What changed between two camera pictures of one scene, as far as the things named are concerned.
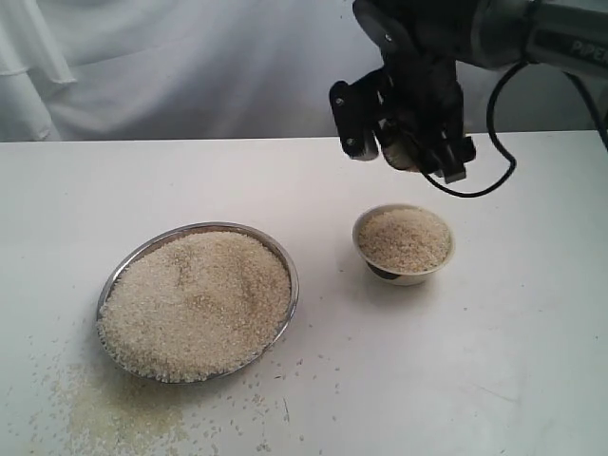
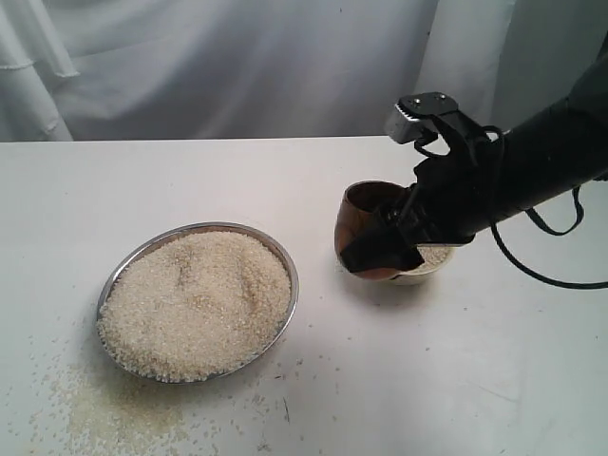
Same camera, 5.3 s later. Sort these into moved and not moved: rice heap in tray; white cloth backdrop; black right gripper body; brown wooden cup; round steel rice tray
Moved: black right gripper body; brown wooden cup
Not moved: white cloth backdrop; round steel rice tray; rice heap in tray
